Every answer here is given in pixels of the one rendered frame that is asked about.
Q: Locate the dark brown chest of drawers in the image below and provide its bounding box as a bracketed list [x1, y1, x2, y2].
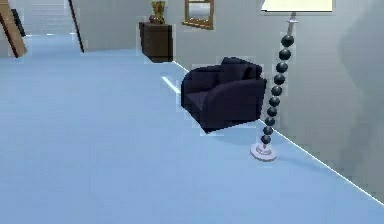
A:
[138, 21, 174, 64]

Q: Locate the dark navy armchair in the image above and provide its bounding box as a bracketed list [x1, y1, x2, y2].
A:
[180, 56, 268, 134]

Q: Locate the dark navy cushion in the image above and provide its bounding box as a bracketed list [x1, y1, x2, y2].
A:
[218, 56, 259, 84]

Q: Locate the beaded black floor lamp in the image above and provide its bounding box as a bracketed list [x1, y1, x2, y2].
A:
[250, 0, 334, 163]

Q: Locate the gold vase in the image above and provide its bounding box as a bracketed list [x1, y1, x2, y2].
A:
[148, 0, 167, 25]

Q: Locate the brown wooden door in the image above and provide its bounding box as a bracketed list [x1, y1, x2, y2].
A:
[0, 0, 28, 59]

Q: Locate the wooden framed wall picture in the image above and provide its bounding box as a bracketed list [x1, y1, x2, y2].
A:
[181, 0, 215, 31]

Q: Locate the black door handle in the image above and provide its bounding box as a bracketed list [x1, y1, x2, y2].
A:
[11, 8, 27, 38]

